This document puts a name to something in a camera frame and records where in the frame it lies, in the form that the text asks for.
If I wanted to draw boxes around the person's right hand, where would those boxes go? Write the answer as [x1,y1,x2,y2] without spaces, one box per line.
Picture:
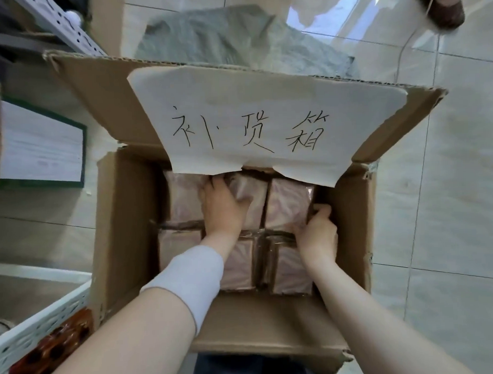
[292,202,340,264]

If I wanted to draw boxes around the person's left hand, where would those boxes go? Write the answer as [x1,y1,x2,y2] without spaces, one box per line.
[198,174,253,240]

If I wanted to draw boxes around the purple swirl bread packet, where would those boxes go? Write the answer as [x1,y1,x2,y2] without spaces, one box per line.
[263,176,318,234]
[223,171,272,231]

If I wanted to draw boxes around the pile of bread packets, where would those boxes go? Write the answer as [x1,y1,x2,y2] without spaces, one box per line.
[155,164,320,302]

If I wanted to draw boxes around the brown cardboard box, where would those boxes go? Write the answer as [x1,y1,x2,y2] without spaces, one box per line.
[43,36,459,374]

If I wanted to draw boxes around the white metal shelf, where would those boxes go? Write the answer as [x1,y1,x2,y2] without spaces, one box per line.
[0,259,97,374]

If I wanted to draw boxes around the person's left forearm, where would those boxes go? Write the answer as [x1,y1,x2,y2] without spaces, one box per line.
[30,231,245,374]

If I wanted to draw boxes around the person's right forearm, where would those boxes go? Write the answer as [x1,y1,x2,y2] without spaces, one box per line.
[309,249,476,374]

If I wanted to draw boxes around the person's blue jeans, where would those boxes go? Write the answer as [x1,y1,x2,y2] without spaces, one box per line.
[192,350,318,374]

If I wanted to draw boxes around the white arm sleeve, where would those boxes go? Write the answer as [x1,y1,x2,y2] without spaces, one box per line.
[138,244,227,337]

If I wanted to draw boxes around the white handwritten paper sheet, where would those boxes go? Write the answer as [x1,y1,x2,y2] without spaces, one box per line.
[126,57,412,194]

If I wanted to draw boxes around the grey green woven sack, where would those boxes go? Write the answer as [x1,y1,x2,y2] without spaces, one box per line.
[133,1,361,87]

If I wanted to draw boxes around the green clipboard with paper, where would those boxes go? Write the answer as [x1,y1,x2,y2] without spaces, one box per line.
[0,93,89,191]

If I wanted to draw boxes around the orange packet with dark pieces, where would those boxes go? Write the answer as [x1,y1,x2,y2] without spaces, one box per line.
[5,307,97,374]

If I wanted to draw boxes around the brown bottle carton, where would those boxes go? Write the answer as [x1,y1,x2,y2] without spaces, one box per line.
[87,0,126,58]

